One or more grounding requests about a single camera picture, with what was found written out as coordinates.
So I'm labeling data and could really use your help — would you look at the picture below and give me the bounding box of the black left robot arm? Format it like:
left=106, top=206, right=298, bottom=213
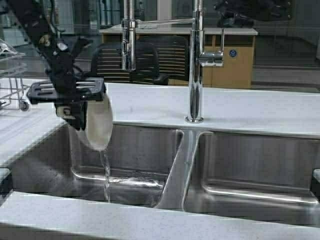
left=5, top=0, right=106, bottom=131

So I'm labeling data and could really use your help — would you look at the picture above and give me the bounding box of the chrome pull-down sprayer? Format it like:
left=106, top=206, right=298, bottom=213
left=121, top=0, right=137, bottom=72

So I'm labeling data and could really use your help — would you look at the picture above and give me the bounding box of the wire dish rack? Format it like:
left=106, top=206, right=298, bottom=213
left=0, top=39, right=30, bottom=112

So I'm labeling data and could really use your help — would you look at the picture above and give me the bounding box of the stainless steel double sink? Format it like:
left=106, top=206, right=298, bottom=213
left=9, top=125, right=320, bottom=228

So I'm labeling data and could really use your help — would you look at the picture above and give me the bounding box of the black office chair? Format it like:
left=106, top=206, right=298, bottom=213
left=86, top=35, right=189, bottom=86

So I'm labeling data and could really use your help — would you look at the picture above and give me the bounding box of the dark robot base corner right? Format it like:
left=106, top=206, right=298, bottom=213
left=310, top=168, right=320, bottom=201

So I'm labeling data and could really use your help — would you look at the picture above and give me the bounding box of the chrome kitchen faucet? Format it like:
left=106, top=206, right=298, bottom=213
left=137, top=0, right=225, bottom=124

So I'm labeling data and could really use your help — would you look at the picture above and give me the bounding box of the wooden counter desk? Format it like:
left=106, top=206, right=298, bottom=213
left=98, top=26, right=258, bottom=90

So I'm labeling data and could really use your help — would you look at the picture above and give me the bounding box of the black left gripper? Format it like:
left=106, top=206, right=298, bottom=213
left=26, top=37, right=106, bottom=131

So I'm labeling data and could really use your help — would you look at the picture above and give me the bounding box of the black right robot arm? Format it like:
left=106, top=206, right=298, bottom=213
left=213, top=0, right=293, bottom=28

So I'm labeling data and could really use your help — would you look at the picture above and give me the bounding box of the dark robot base corner left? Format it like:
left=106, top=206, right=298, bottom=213
left=0, top=168, right=13, bottom=203

